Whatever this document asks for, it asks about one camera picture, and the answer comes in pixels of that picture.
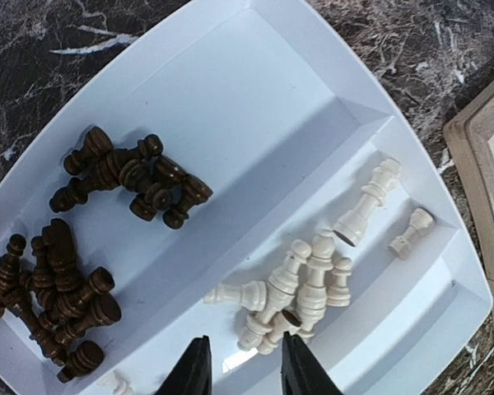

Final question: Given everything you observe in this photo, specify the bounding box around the white plastic divided tray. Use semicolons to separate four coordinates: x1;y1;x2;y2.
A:
0;1;492;394

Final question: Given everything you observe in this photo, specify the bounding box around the dark chess pieces pile upper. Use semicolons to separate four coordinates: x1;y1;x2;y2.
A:
49;126;213;230

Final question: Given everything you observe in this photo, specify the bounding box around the white chess queen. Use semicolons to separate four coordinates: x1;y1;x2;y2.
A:
333;158;402;247

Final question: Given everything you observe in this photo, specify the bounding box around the dark chess pieces pile lower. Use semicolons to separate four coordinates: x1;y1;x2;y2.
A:
0;218;122;383

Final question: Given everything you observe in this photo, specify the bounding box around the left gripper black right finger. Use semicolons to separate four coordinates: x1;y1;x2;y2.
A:
281;332;343;395

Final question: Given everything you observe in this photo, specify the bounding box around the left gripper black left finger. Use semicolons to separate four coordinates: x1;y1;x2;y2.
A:
155;336;212;395

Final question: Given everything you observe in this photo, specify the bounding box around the dark chess pieces pile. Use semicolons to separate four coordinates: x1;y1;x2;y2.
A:
0;218;122;383
49;126;213;230

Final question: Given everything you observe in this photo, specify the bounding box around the white chess pieces pile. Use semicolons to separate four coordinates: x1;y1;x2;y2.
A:
203;229;352;355

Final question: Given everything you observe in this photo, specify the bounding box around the white chess rook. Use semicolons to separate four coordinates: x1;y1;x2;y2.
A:
389;207;436;260

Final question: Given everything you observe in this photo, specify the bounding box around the wooden chess board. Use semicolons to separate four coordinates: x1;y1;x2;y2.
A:
443;72;494;368

